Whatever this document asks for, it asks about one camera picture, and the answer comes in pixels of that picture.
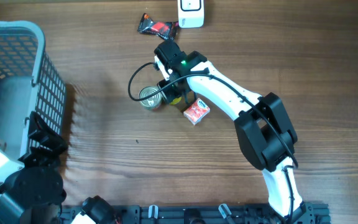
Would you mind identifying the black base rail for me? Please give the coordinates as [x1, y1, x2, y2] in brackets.
[60, 203, 331, 224]

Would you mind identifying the yellow plastic jar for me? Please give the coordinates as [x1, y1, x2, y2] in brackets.
[170, 97, 181, 105]

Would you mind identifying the black right camera cable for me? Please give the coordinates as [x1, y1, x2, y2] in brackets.
[127, 61, 300, 224]

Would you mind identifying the black hex wrench packet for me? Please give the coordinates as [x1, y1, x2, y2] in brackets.
[137, 13, 179, 40]

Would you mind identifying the white barcode scanner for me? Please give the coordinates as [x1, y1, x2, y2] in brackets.
[177, 0, 204, 29]

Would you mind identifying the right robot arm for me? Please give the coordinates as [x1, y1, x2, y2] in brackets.
[154, 40, 304, 223]

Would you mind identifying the red snack packet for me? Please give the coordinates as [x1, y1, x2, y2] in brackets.
[183, 98, 210, 125]

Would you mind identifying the grey plastic basket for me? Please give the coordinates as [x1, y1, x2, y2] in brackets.
[0, 20, 67, 200]

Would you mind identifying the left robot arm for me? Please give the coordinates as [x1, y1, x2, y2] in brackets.
[0, 112, 121, 223]

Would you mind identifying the silver tin can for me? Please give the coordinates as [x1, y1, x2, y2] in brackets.
[139, 86, 162, 110]

